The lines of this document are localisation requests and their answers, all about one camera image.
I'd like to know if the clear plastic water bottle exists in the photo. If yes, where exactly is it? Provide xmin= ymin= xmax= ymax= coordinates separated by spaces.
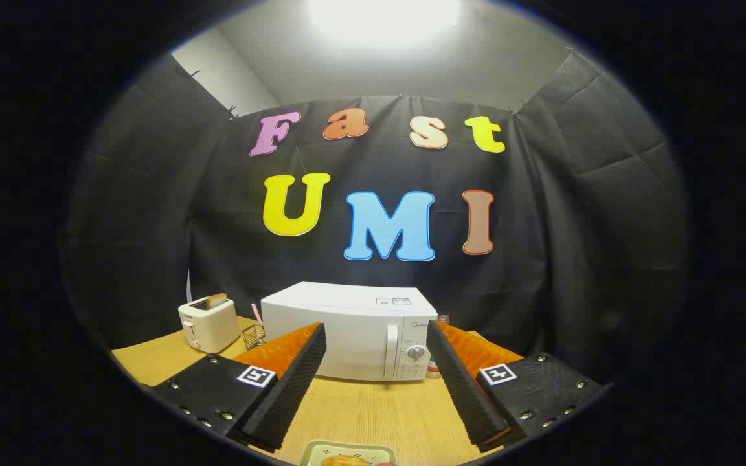
xmin=426 ymin=315 xmax=450 ymax=379

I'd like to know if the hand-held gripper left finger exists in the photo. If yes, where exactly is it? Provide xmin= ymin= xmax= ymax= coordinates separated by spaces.
xmin=142 ymin=322 xmax=327 ymax=454

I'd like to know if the cream toaster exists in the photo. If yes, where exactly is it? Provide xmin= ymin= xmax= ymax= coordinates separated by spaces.
xmin=178 ymin=296 xmax=242 ymax=354

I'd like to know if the white microwave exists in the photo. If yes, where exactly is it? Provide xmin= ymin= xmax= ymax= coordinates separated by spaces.
xmin=260 ymin=281 xmax=439 ymax=383

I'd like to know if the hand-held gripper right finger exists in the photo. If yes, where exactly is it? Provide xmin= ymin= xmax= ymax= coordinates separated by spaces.
xmin=426 ymin=320 xmax=610 ymax=454

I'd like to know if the pale green square plate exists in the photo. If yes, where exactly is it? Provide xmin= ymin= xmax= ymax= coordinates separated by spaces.
xmin=300 ymin=440 xmax=398 ymax=466

